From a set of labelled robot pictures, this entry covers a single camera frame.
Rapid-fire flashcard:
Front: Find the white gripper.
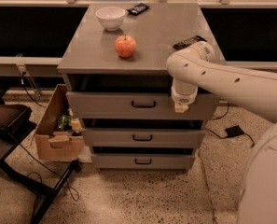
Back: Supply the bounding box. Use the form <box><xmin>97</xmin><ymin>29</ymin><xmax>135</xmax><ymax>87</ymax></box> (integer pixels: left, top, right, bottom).
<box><xmin>172</xmin><ymin>79</ymin><xmax>198</xmax><ymax>113</ymax></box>

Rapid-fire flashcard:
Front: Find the grey top drawer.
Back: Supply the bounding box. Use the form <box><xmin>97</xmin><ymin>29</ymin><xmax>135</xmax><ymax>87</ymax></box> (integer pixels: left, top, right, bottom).
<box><xmin>66</xmin><ymin>91</ymin><xmax>219</xmax><ymax>120</ymax></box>

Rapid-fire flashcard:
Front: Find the grey drawer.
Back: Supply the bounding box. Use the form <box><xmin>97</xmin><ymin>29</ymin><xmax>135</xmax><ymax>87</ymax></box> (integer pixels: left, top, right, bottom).
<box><xmin>66</xmin><ymin>91</ymin><xmax>219</xmax><ymax>120</ymax></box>
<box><xmin>82</xmin><ymin>128</ymin><xmax>205</xmax><ymax>148</ymax></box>
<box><xmin>91</xmin><ymin>154</ymin><xmax>195</xmax><ymax>170</ymax></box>

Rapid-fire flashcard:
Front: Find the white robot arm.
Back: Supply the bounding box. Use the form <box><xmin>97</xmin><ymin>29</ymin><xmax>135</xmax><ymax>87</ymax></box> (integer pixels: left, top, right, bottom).
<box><xmin>166</xmin><ymin>41</ymin><xmax>277</xmax><ymax>224</ymax></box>

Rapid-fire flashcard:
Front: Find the grey bottom drawer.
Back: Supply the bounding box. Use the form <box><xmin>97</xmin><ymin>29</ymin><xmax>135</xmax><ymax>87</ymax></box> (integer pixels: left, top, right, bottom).
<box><xmin>91</xmin><ymin>154</ymin><xmax>195</xmax><ymax>170</ymax></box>

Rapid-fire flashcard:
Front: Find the grey drawer cabinet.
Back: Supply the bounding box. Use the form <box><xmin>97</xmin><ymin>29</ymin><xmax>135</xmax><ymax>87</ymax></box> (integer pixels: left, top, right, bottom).
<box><xmin>56</xmin><ymin>2</ymin><xmax>231</xmax><ymax>173</ymax></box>

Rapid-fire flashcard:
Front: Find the grey middle drawer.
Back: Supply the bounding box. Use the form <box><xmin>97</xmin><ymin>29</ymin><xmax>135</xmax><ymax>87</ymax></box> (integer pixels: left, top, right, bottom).
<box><xmin>82</xmin><ymin>128</ymin><xmax>205</xmax><ymax>148</ymax></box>

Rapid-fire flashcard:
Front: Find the black power adapter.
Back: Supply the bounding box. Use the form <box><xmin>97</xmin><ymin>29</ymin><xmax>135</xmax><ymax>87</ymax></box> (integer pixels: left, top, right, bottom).
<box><xmin>226</xmin><ymin>125</ymin><xmax>244</xmax><ymax>138</ymax></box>

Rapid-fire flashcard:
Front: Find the black remote control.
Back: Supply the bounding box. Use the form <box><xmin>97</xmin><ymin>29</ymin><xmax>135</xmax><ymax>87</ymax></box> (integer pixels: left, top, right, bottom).
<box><xmin>173</xmin><ymin>35</ymin><xmax>206</xmax><ymax>50</ymax></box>

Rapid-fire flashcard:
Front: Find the red apple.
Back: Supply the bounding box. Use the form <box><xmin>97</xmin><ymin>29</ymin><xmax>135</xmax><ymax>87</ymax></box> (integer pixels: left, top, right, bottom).
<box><xmin>115</xmin><ymin>35</ymin><xmax>136</xmax><ymax>58</ymax></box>

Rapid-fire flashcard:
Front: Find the yellow bottle in box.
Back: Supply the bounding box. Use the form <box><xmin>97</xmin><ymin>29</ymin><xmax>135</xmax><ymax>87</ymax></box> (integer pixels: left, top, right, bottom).
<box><xmin>71</xmin><ymin>119</ymin><xmax>82</xmax><ymax>133</ymax></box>

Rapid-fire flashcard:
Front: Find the black snack packet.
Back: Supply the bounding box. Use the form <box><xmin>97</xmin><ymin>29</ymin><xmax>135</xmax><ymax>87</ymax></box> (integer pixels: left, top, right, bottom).
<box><xmin>127</xmin><ymin>3</ymin><xmax>149</xmax><ymax>16</ymax></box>

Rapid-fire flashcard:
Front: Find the white ceramic bowl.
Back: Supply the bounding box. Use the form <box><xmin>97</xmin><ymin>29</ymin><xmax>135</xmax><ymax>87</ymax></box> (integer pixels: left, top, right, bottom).
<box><xmin>95</xmin><ymin>7</ymin><xmax>126</xmax><ymax>31</ymax></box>

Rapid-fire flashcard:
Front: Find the green bottle in box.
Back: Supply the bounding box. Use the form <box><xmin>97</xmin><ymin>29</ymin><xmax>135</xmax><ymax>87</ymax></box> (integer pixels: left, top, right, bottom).
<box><xmin>56</xmin><ymin>115</ymin><xmax>71</xmax><ymax>132</ymax></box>

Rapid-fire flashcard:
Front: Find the brown cardboard box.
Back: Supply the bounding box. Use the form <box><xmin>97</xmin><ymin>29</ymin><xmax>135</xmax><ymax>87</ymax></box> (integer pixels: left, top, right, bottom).
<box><xmin>35</xmin><ymin>84</ymin><xmax>84</xmax><ymax>161</ymax></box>

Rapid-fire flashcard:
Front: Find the black folding table stand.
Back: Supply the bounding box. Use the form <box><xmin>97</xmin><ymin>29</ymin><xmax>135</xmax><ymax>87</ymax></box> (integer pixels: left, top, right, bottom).
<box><xmin>0</xmin><ymin>69</ymin><xmax>82</xmax><ymax>224</ymax></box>

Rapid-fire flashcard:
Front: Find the black floor cable right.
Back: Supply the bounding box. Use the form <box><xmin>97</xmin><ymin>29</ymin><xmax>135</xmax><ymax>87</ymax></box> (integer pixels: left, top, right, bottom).
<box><xmin>205</xmin><ymin>101</ymin><xmax>256</xmax><ymax>148</ymax></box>

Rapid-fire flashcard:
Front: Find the black floor cable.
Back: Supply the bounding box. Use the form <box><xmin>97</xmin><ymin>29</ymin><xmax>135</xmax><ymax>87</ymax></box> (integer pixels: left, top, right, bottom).
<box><xmin>205</xmin><ymin>101</ymin><xmax>256</xmax><ymax>148</ymax></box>
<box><xmin>18</xmin><ymin>71</ymin><xmax>80</xmax><ymax>217</ymax></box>

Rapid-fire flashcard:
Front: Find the black floor cable left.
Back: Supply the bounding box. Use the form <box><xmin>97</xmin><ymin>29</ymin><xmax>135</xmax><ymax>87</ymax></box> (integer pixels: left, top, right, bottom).
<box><xmin>18</xmin><ymin>71</ymin><xmax>80</xmax><ymax>217</ymax></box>

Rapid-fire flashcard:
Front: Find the metal window rail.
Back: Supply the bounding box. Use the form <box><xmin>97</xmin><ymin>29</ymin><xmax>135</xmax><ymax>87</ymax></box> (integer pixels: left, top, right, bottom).
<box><xmin>0</xmin><ymin>57</ymin><xmax>277</xmax><ymax>77</ymax></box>

